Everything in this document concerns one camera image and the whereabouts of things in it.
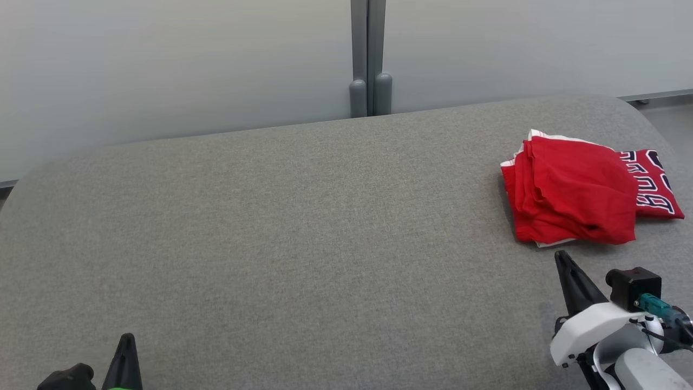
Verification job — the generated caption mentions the teal cable connector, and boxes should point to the teal cable connector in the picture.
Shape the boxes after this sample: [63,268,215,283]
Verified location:
[635,294,684,328]

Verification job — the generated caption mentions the red shorts with white trim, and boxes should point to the red shorts with white trim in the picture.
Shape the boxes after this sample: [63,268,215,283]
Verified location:
[501,129,639,249]

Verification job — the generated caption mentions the grey partition post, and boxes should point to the grey partition post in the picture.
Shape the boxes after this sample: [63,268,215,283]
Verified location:
[349,0,370,119]
[369,0,393,116]

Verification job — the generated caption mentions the red jersey with navy letters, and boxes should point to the red jersey with navy letters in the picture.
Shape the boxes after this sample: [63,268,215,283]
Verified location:
[619,149,686,220]

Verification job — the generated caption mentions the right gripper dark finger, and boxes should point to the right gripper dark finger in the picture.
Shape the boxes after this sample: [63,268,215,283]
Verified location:
[554,250,609,319]

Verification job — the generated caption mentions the grey wall baseboard rail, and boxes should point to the grey wall baseboard rail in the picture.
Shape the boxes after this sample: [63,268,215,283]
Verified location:
[617,88,693,105]

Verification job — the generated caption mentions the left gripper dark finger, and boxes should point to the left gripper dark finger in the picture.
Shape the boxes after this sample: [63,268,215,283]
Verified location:
[101,333,145,386]

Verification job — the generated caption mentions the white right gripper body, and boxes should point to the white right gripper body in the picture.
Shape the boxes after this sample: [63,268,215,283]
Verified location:
[550,301,650,368]

